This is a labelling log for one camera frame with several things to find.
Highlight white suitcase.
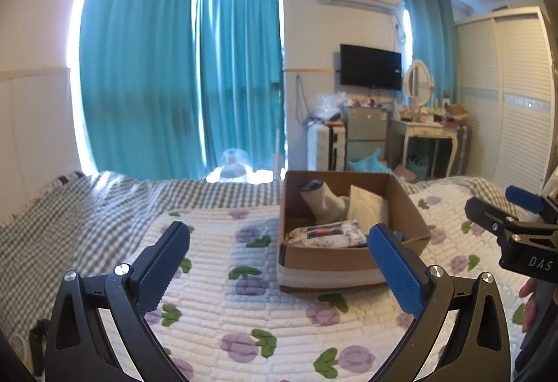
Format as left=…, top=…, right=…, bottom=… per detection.
left=307, top=123, right=348, bottom=172

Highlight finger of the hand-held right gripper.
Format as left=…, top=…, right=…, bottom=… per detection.
left=464, top=196, right=521, bottom=244
left=505, top=185, right=546, bottom=214

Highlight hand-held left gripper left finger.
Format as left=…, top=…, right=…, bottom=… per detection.
left=44, top=220, right=191, bottom=382

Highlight blue plastic bag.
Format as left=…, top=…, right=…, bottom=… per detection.
left=348, top=148, right=390, bottom=174

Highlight narrow teal curtain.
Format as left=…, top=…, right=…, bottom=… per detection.
left=196, top=0, right=287, bottom=181

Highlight white louvred wardrobe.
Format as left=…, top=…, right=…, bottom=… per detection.
left=453, top=7, right=558, bottom=209

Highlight small cardboard box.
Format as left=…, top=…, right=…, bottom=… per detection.
left=394, top=164, right=420, bottom=185

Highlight light grey sock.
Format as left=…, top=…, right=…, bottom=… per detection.
left=299, top=180, right=350, bottom=224

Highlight cream cloth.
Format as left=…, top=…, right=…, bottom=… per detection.
left=347, top=184, right=390, bottom=231

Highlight floral white quilt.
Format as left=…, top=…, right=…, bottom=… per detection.
left=97, top=176, right=538, bottom=382

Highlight short teal curtain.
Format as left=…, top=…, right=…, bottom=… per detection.
left=400, top=0, right=457, bottom=104

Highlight floral tissue pack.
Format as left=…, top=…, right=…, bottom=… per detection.
left=285, top=219, right=369, bottom=249

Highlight clear plastic bags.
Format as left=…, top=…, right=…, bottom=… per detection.
left=311, top=91, right=348, bottom=125

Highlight silver mini fridge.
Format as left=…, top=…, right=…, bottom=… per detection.
left=345, top=105, right=390, bottom=167

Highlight brown cardboard box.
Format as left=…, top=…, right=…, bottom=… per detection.
left=278, top=170, right=432, bottom=294

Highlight clear tape roll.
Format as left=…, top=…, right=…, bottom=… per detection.
left=9, top=332, right=32, bottom=364

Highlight person's right hand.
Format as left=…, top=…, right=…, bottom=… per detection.
left=520, top=276, right=542, bottom=333

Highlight black wall television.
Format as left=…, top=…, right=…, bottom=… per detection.
left=339, top=44, right=403, bottom=92

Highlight white oval mirror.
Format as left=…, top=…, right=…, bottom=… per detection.
left=403, top=59, right=436, bottom=115

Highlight wide teal curtain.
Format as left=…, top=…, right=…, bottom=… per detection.
left=78, top=0, right=206, bottom=181

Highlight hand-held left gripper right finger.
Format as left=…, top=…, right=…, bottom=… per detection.
left=367, top=223, right=512, bottom=382

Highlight white floor fan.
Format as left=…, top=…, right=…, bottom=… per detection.
left=215, top=147, right=254, bottom=183

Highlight white dressing table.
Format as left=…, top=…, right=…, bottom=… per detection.
left=387, top=115, right=470, bottom=181

